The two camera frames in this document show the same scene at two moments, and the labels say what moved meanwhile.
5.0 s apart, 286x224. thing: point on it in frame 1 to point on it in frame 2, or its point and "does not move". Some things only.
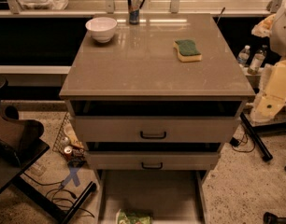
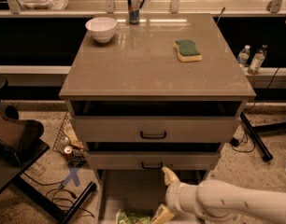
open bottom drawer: (171, 196) does not move
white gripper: (282, 35) to (172, 194)
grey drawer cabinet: (154, 97) does not move
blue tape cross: (72, 176) does not move
